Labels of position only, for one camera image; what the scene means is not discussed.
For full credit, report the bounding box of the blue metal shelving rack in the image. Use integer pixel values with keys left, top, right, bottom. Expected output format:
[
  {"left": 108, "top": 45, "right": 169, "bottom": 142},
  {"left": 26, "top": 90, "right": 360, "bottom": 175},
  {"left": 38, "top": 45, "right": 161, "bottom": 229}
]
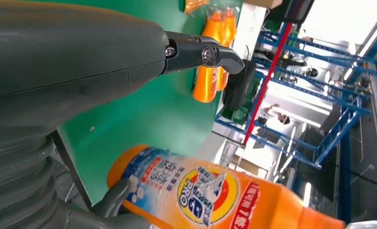
[{"left": 214, "top": 19, "right": 377, "bottom": 170}]

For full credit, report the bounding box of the yellow taped sheet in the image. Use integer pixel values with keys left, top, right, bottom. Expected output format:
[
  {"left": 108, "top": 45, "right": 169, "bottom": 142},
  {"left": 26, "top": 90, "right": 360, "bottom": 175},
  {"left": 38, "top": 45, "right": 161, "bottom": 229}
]
[{"left": 184, "top": 0, "right": 209, "bottom": 14}]

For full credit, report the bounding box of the green top table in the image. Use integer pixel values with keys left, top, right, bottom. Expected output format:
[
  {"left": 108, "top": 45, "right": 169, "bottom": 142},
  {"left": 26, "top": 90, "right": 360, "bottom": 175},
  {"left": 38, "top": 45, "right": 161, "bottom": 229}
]
[{"left": 57, "top": 0, "right": 244, "bottom": 206}]

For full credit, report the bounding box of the person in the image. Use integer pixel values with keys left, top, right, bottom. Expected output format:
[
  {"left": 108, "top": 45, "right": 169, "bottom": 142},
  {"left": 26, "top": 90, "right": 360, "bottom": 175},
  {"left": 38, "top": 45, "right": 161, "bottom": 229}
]
[{"left": 264, "top": 103, "right": 292, "bottom": 125}]

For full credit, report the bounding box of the orange detergent bottle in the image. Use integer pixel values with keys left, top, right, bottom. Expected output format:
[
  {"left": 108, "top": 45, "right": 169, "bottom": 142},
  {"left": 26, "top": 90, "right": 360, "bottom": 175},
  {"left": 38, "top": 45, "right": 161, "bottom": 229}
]
[
  {"left": 193, "top": 11, "right": 222, "bottom": 104},
  {"left": 107, "top": 145, "right": 377, "bottom": 229},
  {"left": 216, "top": 8, "right": 238, "bottom": 92}
]

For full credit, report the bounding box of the brown cardboard box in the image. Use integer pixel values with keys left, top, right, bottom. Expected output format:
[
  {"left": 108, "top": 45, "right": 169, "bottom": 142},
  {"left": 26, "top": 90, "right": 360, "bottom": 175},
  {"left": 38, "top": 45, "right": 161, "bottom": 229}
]
[{"left": 243, "top": 0, "right": 284, "bottom": 10}]

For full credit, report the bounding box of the red metal pole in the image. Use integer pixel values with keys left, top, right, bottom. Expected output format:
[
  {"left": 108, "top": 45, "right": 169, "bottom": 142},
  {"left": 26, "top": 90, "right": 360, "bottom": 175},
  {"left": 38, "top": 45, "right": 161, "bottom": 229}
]
[{"left": 242, "top": 22, "right": 294, "bottom": 146}]

